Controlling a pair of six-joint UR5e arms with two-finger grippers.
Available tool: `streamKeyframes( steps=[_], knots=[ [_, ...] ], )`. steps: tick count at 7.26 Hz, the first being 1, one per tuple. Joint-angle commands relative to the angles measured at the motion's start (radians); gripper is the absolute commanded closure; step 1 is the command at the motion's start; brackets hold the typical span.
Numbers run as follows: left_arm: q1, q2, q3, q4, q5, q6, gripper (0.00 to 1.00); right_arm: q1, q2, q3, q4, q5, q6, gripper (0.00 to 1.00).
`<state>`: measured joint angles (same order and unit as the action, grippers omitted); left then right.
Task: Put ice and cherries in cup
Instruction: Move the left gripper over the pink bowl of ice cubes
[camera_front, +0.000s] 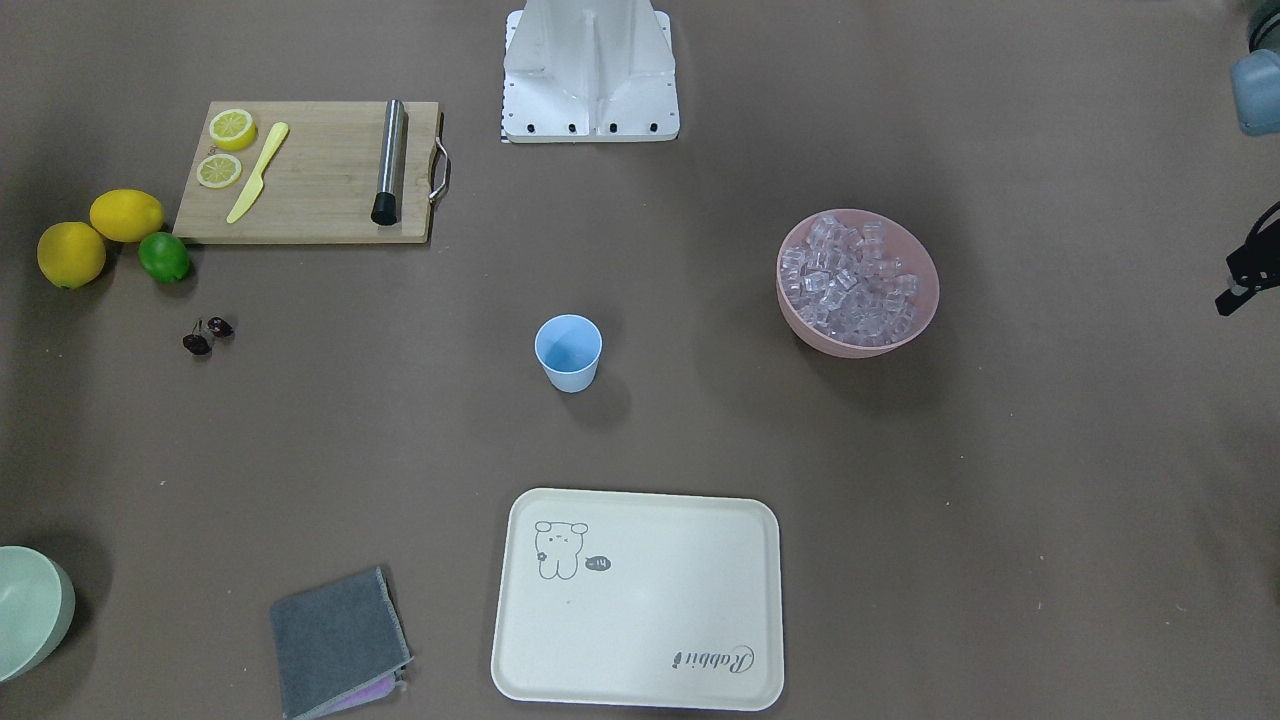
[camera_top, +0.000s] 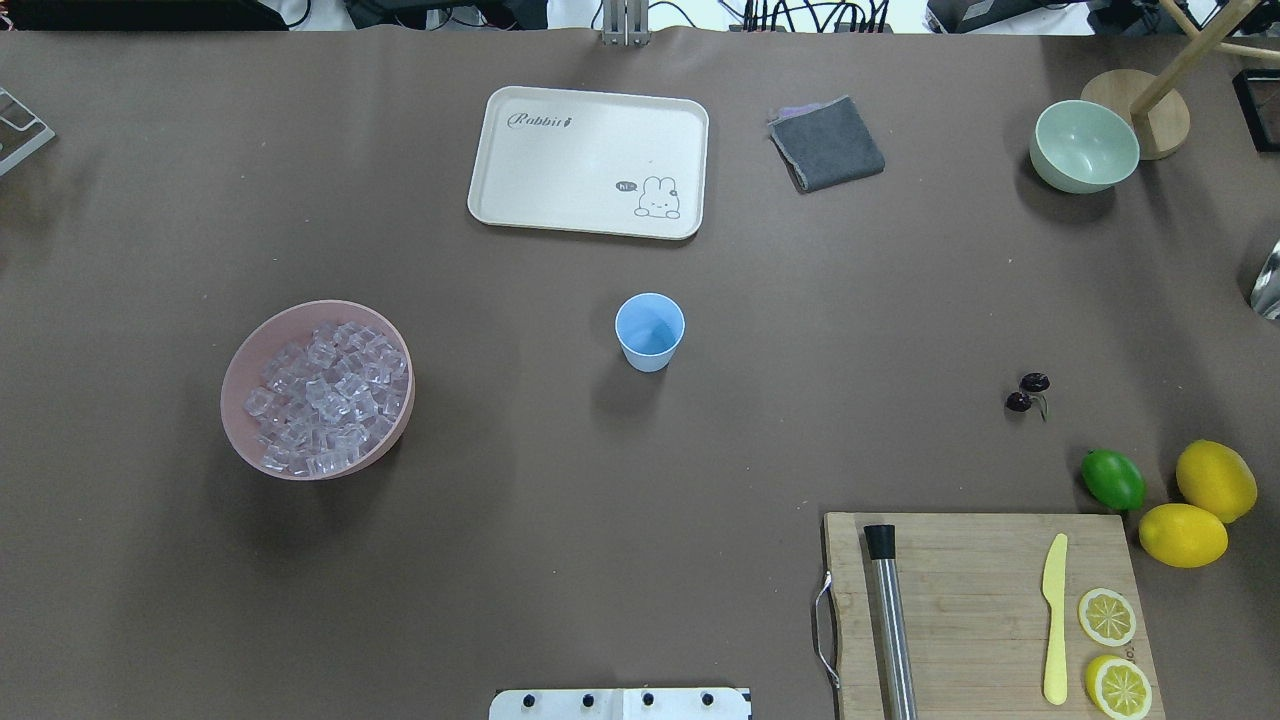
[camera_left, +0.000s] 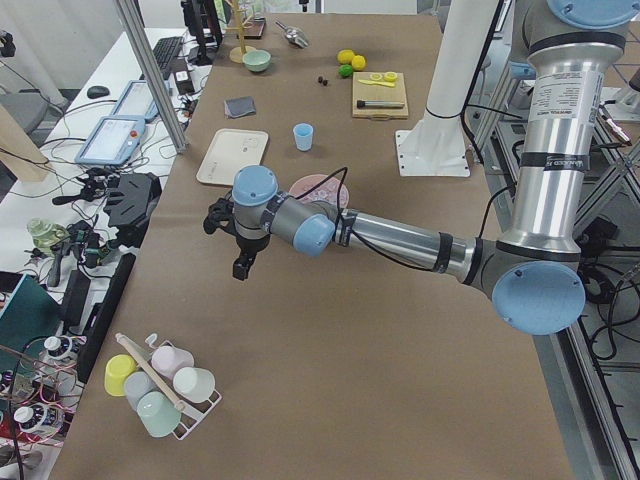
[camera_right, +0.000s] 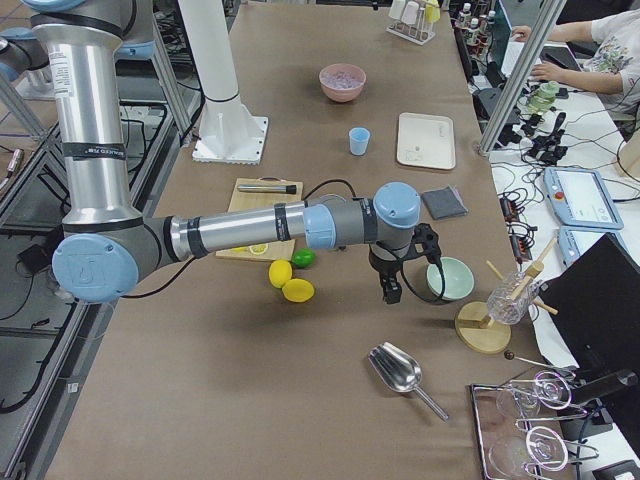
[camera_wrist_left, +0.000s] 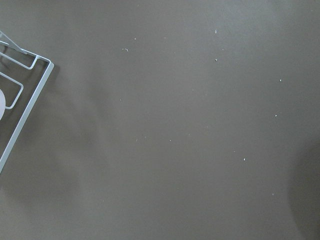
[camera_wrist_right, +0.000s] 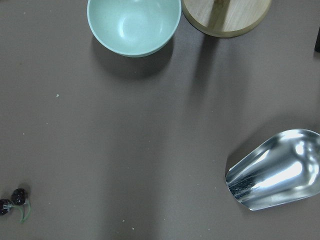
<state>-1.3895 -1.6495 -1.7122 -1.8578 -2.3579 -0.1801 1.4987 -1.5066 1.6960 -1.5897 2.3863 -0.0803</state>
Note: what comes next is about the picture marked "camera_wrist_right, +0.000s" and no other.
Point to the wooden stand with round base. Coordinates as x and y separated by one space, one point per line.
225 18

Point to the light green bowl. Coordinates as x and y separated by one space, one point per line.
133 28

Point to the shiny metal scoop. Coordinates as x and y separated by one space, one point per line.
283 169

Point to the dark red cherry pair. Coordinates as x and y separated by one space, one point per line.
20 201

